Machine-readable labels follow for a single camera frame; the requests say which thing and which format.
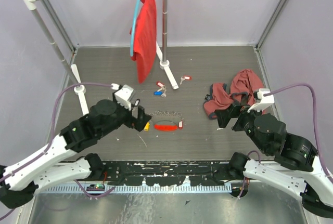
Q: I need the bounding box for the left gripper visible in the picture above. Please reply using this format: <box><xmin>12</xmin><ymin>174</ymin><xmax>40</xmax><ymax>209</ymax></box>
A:
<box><xmin>99</xmin><ymin>91</ymin><xmax>152</xmax><ymax>138</ymax></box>

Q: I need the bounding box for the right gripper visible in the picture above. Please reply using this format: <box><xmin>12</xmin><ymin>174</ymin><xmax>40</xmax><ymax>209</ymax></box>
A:
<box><xmin>213</xmin><ymin>101</ymin><xmax>268</xmax><ymax>152</ymax></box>

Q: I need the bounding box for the key with yellow tag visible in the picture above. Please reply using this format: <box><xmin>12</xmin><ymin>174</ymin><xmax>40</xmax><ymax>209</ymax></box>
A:
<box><xmin>144</xmin><ymin>122</ymin><xmax>150</xmax><ymax>131</ymax></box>

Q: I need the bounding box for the key with black tag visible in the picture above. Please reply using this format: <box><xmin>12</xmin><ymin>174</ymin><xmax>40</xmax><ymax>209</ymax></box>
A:
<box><xmin>133</xmin><ymin>99</ymin><xmax>140</xmax><ymax>108</ymax></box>

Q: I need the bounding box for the keyring with red tag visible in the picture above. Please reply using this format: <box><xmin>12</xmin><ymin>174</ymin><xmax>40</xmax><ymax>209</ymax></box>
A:
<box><xmin>150</xmin><ymin>111</ymin><xmax>184</xmax><ymax>132</ymax></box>

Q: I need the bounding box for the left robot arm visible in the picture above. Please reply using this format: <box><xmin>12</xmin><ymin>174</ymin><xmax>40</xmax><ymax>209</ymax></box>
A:
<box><xmin>1</xmin><ymin>100</ymin><xmax>151</xmax><ymax>209</ymax></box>

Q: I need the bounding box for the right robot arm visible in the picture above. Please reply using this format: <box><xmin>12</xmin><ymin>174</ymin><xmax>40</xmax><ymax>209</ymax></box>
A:
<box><xmin>215</xmin><ymin>105</ymin><xmax>332</xmax><ymax>218</ymax></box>

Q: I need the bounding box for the key with blue tag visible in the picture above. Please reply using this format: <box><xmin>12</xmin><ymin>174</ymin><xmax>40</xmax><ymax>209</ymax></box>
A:
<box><xmin>153</xmin><ymin>90</ymin><xmax>166</xmax><ymax>98</ymax></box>

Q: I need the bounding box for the crumpled red shirt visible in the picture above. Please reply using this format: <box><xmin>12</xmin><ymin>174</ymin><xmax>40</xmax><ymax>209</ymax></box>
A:
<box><xmin>203</xmin><ymin>69</ymin><xmax>264</xmax><ymax>120</ymax></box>

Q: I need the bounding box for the key with red tag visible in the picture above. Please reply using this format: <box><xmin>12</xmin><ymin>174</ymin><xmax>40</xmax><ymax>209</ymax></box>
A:
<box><xmin>180</xmin><ymin>75</ymin><xmax>192</xmax><ymax>85</ymax></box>
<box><xmin>156</xmin><ymin>81</ymin><xmax>166</xmax><ymax>91</ymax></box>

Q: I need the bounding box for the far key with red tag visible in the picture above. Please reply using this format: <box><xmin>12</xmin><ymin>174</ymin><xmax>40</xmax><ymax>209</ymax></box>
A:
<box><xmin>180</xmin><ymin>75</ymin><xmax>192</xmax><ymax>85</ymax></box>

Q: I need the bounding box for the red shirt on hanger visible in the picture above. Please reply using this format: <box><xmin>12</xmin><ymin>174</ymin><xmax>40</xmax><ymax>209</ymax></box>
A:
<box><xmin>131</xmin><ymin>0</ymin><xmax>157</xmax><ymax>84</ymax></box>

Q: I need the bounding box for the blue hanger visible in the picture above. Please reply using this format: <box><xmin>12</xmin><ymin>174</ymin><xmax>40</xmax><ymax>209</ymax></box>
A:
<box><xmin>130</xmin><ymin>0</ymin><xmax>140</xmax><ymax>57</ymax></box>

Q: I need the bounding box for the clothes rack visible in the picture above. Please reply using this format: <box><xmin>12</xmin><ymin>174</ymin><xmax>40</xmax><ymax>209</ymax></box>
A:
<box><xmin>18</xmin><ymin>0</ymin><xmax>180</xmax><ymax>115</ymax></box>

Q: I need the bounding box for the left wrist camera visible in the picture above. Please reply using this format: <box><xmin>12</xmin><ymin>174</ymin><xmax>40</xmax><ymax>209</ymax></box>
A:
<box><xmin>111</xmin><ymin>83</ymin><xmax>134</xmax><ymax>111</ymax></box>

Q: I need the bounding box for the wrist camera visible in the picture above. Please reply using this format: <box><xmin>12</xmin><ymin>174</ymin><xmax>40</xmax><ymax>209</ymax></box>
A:
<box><xmin>247</xmin><ymin>88</ymin><xmax>275</xmax><ymax>113</ymax></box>
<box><xmin>111</xmin><ymin>83</ymin><xmax>134</xmax><ymax>111</ymax></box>

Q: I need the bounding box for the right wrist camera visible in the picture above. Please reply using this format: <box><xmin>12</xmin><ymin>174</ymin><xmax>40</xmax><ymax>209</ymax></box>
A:
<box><xmin>247</xmin><ymin>88</ymin><xmax>275</xmax><ymax>113</ymax></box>

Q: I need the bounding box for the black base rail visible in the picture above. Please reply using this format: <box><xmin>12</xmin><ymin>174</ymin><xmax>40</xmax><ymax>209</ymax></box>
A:
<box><xmin>75</xmin><ymin>160</ymin><xmax>261</xmax><ymax>187</ymax></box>

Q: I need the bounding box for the grey cable duct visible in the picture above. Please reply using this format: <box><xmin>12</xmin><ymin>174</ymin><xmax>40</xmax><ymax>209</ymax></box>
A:
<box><xmin>42</xmin><ymin>183</ymin><xmax>232</xmax><ymax>194</ymax></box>

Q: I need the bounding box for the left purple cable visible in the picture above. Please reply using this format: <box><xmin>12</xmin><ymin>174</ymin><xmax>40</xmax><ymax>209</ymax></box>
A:
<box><xmin>0</xmin><ymin>83</ymin><xmax>120</xmax><ymax>217</ymax></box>

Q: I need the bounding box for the purple cable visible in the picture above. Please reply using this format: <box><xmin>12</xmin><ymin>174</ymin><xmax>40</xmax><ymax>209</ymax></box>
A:
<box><xmin>0</xmin><ymin>83</ymin><xmax>120</xmax><ymax>217</ymax></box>
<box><xmin>264</xmin><ymin>83</ymin><xmax>333</xmax><ymax>180</ymax></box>

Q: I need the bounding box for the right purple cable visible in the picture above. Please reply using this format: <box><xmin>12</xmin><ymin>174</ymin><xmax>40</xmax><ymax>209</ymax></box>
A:
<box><xmin>264</xmin><ymin>83</ymin><xmax>333</xmax><ymax>180</ymax></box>

